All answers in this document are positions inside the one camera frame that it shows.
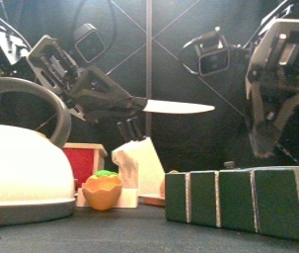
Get green toy sushi roll slice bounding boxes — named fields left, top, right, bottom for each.
left=162, top=171, right=190, bottom=223
left=217, top=168, right=256, bottom=233
left=188, top=170, right=221, bottom=228
left=251, top=167, right=299, bottom=243

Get black left camera cable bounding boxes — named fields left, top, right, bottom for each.
left=72, top=0, right=118, bottom=45

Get white toy kettle grey handle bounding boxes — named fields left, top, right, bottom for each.
left=0, top=77, right=77, bottom=228

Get thin white diagonal cord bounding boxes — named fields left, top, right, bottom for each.
left=105, top=0, right=201, bottom=76
left=109, top=0, right=248, bottom=118

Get grey vertical frame pole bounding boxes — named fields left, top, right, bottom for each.
left=145, top=0, right=152, bottom=137

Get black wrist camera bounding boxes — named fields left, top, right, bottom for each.
left=194, top=31, right=233, bottom=77
left=70, top=23, right=108, bottom=64

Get orange toy fruit green top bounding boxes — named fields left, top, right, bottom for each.
left=80, top=169, right=124, bottom=211

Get wooden toy box red front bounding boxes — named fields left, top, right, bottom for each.
left=61, top=142, right=109, bottom=193

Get black handled knife in block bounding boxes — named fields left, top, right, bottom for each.
left=128, top=116, right=146, bottom=140
left=116, top=120, right=132, bottom=142

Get white blade toy knife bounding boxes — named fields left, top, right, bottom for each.
left=141, top=99, right=216, bottom=116

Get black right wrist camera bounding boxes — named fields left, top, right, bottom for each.
left=194, top=31, right=233, bottom=77

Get white toy knife block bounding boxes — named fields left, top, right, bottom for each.
left=110, top=136, right=165, bottom=210

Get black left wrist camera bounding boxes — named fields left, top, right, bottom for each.
left=70, top=23, right=108, bottom=64

